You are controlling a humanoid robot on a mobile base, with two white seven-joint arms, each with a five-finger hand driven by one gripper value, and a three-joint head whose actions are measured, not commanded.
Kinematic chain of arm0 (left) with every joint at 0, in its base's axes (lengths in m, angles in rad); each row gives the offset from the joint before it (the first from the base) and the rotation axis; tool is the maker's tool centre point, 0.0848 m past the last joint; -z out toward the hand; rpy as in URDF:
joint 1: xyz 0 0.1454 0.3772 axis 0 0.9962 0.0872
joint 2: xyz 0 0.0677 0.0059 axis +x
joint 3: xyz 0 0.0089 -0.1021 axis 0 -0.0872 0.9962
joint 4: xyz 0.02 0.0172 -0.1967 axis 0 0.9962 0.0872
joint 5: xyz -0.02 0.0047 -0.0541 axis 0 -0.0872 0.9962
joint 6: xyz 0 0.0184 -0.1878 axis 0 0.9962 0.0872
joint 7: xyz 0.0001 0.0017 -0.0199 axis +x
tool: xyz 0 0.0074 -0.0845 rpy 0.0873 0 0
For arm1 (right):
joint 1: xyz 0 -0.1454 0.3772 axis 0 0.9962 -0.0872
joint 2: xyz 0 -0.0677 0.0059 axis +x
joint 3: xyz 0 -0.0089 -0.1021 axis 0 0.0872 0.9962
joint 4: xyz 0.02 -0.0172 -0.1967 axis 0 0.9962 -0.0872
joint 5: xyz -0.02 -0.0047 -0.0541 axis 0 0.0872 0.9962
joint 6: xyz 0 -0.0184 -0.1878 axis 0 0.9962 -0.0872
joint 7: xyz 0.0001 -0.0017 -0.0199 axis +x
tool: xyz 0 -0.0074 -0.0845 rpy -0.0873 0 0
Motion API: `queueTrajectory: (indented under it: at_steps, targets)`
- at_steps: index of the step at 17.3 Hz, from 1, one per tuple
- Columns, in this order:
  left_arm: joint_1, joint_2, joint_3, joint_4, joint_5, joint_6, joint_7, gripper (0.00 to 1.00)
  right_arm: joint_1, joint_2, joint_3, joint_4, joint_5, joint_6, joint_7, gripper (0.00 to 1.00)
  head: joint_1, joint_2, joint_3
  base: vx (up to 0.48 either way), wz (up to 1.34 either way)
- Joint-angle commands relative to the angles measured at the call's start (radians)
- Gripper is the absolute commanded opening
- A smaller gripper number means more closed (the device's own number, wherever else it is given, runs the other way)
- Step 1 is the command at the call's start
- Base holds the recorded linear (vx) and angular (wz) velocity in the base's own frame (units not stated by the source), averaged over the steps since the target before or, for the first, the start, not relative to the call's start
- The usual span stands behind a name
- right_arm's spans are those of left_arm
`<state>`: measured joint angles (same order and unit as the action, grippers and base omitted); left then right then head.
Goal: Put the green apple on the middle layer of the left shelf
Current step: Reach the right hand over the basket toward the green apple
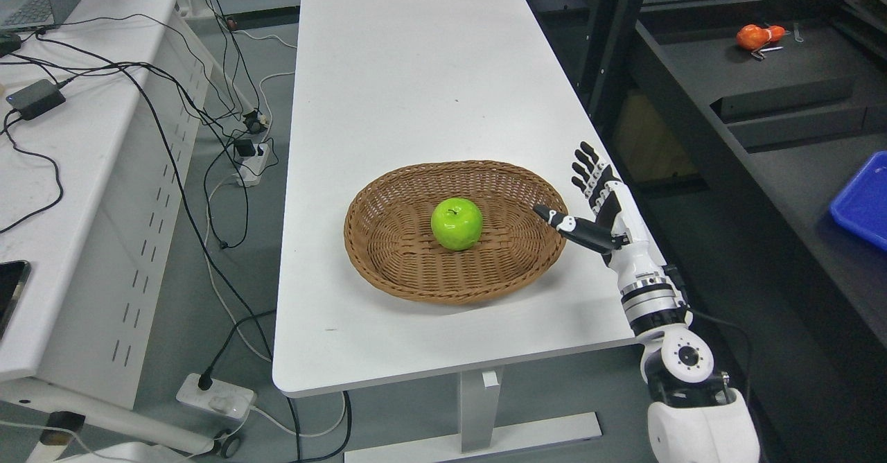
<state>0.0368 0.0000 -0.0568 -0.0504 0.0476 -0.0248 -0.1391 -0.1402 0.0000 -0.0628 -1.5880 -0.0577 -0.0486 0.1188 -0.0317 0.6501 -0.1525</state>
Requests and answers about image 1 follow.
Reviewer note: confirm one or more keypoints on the white table leg base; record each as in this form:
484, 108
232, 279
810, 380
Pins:
477, 432

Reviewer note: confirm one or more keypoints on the brown wicker basket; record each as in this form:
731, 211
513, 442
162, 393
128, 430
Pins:
388, 236

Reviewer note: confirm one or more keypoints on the white power strip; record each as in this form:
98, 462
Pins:
221, 398
251, 159

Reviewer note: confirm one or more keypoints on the black power adapter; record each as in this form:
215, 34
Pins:
36, 99

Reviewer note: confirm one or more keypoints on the white power strip far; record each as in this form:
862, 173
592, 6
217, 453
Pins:
251, 159

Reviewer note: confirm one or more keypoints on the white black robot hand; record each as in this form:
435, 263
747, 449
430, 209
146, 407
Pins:
615, 227

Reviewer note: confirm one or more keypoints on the blue plastic tray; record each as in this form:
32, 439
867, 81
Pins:
860, 207

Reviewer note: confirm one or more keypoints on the white power strip near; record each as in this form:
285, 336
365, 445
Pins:
221, 398

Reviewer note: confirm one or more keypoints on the orange toy object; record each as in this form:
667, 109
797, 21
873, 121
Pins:
752, 37

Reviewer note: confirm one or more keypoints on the white side desk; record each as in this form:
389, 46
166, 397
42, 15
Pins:
91, 204

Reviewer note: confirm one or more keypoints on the black phone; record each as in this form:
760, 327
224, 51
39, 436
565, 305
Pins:
14, 275

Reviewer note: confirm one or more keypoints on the green apple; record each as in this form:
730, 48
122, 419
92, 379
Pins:
457, 223

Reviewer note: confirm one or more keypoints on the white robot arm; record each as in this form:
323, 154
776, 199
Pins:
695, 415

